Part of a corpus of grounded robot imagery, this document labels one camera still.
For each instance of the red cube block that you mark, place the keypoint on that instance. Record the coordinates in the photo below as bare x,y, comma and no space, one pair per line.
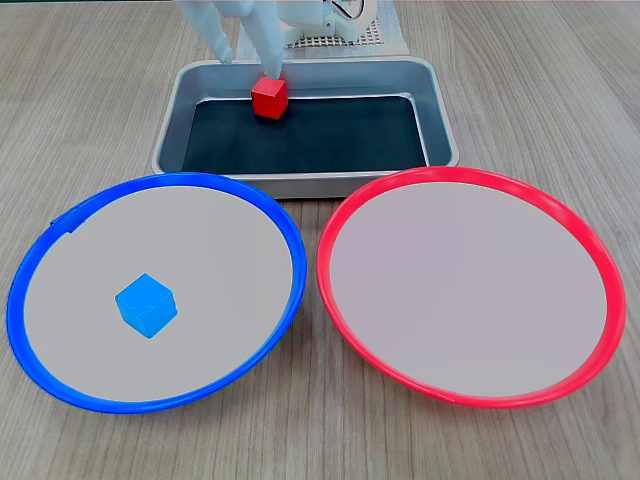
270,102

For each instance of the silver metal tray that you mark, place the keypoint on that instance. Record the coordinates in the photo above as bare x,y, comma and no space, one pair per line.
310,187

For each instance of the red-rimmed white dish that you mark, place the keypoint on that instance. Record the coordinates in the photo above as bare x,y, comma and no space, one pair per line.
475,290

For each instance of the blue-rimmed white dish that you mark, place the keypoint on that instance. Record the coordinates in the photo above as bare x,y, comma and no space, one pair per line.
210,250

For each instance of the blue cube block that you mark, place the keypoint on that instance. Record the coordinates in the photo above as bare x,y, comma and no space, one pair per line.
145,306

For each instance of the black tray liner mat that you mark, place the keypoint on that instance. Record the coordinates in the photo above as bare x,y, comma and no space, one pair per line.
325,135

